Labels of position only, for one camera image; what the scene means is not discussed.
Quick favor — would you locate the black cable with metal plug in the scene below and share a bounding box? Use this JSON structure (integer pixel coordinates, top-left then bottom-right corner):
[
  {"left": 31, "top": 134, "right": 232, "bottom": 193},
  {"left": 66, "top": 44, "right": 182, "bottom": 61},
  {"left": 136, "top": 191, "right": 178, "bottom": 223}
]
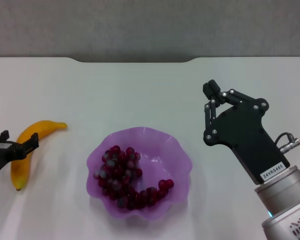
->
[{"left": 274, "top": 132, "right": 300, "bottom": 153}]

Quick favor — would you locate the dark red grape bunch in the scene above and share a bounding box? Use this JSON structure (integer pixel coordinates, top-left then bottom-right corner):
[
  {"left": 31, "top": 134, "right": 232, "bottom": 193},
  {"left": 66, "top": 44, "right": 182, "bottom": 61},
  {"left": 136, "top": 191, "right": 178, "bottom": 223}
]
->
[{"left": 93, "top": 145, "right": 175, "bottom": 210}]

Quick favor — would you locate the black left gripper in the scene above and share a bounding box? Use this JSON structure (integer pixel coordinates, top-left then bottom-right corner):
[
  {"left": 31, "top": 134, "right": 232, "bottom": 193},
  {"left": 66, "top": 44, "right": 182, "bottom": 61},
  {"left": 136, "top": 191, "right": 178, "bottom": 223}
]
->
[{"left": 0, "top": 129, "right": 40, "bottom": 176}]

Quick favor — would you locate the purple wavy plastic bowl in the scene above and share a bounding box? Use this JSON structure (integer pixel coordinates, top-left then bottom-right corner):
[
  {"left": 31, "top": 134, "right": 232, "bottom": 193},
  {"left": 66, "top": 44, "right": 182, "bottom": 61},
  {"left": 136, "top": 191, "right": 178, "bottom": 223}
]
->
[{"left": 86, "top": 126, "right": 193, "bottom": 221}]

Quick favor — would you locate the yellow banana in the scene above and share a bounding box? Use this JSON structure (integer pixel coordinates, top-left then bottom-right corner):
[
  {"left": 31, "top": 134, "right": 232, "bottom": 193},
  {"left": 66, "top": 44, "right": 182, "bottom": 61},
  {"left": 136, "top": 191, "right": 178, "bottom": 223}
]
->
[{"left": 10, "top": 120, "right": 68, "bottom": 192}]

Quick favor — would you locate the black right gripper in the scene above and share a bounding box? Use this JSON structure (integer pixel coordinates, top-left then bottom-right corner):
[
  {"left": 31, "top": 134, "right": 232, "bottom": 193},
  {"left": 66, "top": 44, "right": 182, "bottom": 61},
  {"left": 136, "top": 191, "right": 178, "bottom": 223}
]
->
[{"left": 202, "top": 79, "right": 291, "bottom": 186}]

